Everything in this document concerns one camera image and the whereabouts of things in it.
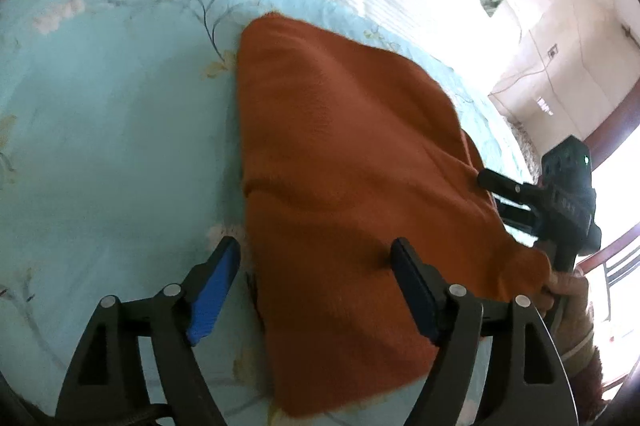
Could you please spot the person's right hand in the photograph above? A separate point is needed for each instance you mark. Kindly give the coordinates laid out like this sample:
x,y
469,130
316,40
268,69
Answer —
x,y
567,286

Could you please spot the wall outlet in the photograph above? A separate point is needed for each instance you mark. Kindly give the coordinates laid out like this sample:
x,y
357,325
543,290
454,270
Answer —
x,y
552,51

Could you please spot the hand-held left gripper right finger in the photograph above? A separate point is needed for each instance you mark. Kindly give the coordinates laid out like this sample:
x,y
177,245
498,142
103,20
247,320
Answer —
x,y
415,291

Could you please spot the orange knit sweater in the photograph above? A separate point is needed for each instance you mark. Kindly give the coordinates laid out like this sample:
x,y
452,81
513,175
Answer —
x,y
350,156

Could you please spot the person's right forearm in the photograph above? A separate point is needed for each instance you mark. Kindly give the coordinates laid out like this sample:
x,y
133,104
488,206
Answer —
x,y
580,336

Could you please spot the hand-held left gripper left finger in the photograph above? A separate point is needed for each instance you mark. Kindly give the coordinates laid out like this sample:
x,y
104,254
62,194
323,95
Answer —
x,y
215,296

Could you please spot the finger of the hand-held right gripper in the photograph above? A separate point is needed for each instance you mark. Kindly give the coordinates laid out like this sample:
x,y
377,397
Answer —
x,y
520,218
510,187

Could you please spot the light blue floral bedsheet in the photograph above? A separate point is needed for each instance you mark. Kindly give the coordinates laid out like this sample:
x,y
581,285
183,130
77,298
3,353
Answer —
x,y
100,131

